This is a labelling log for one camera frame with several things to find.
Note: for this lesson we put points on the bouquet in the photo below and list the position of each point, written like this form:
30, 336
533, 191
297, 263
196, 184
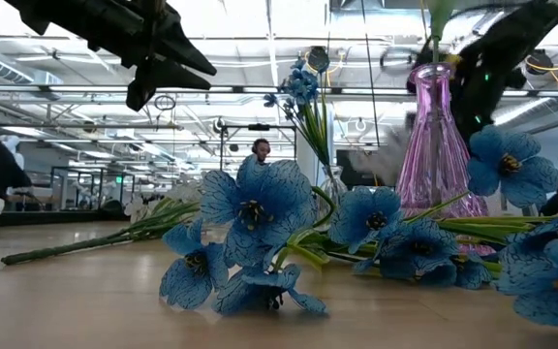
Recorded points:
308, 121

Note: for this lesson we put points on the white square column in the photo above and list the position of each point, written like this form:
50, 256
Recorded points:
300, 145

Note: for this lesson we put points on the purple ribbed glass vase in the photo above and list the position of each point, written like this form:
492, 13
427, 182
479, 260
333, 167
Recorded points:
434, 145

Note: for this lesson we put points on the white blossom long-stemmed flower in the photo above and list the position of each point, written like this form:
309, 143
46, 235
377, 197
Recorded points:
90, 242

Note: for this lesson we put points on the black monitor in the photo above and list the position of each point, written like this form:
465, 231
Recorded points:
342, 157

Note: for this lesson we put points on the pale grey fluffy plume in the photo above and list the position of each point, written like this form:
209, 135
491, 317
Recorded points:
381, 155

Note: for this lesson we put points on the long ceiling light bar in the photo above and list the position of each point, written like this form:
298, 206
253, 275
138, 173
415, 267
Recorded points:
259, 89

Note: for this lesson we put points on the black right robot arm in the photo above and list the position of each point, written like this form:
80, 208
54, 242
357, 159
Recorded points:
550, 19

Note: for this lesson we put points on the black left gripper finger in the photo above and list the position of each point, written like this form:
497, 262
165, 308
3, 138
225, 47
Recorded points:
182, 46
158, 77

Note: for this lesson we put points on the small black ceiling reel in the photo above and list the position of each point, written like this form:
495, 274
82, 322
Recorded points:
219, 125

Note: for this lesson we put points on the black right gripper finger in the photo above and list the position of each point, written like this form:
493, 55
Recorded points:
422, 68
475, 116

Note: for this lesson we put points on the black framed workcell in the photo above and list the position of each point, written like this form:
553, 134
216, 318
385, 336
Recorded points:
90, 168

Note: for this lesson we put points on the black metal frame stand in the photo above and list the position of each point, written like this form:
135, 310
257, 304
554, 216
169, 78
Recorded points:
259, 127

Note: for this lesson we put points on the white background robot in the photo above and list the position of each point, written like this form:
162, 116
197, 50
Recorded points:
15, 145

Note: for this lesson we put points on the clear ribbed glass vase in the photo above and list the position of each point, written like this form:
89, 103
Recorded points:
334, 186

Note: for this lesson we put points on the black table edge rail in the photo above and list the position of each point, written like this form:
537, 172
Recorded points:
41, 219

